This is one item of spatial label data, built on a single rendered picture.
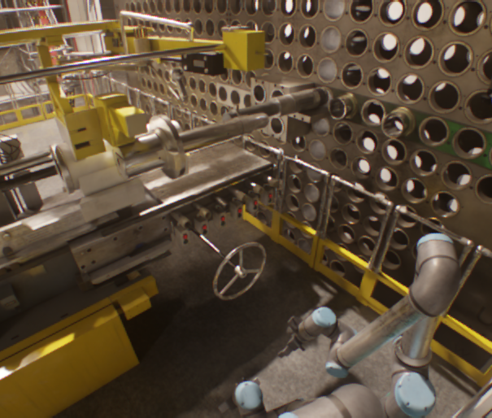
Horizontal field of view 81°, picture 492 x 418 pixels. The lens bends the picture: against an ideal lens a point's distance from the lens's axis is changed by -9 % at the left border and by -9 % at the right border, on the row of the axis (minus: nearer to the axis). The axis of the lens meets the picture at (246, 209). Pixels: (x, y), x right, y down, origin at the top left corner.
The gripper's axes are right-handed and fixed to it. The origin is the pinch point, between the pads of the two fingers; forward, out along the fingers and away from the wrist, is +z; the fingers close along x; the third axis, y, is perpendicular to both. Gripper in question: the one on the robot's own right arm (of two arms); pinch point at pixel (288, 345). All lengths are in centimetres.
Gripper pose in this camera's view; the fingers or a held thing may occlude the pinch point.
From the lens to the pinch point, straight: 166.0
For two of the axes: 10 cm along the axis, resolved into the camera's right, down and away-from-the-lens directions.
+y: 7.2, 6.5, -2.4
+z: -3.9, 6.6, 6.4
